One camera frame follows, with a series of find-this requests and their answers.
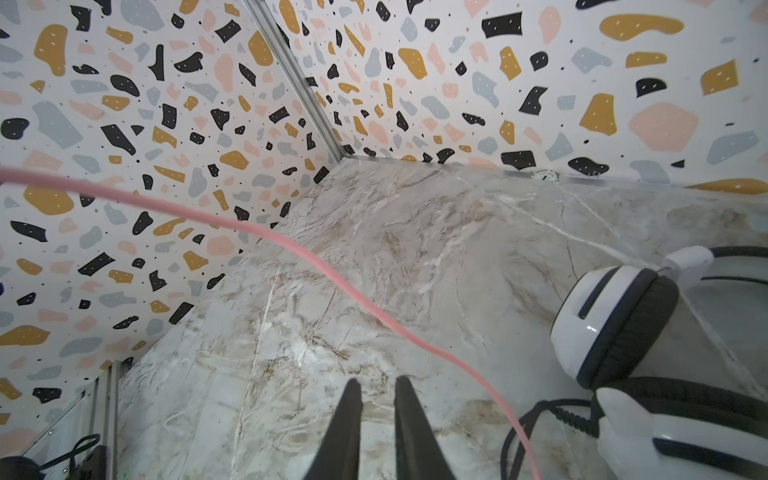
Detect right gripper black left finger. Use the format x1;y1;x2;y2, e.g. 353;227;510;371
304;379;363;480

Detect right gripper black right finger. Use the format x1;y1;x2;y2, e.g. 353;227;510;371
394;376;455;480

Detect white black headphones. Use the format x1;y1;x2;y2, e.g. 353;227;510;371
550;246;767;479

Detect black headphone cable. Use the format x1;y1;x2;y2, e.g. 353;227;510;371
499;397;601;480

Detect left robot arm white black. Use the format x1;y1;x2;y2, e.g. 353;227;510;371
1;434;108;480

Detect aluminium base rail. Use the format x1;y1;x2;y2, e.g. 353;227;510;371
23;362;130;479

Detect left aluminium corner post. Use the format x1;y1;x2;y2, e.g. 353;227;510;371
244;0;346;164

